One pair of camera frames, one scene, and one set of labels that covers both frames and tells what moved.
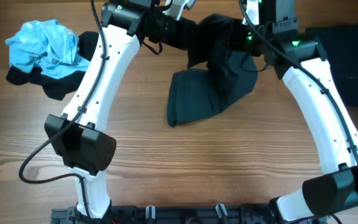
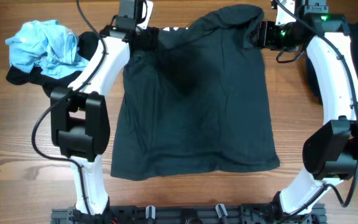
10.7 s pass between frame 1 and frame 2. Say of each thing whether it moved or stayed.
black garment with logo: stayed
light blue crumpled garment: stayed
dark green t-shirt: moved
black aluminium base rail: stayed
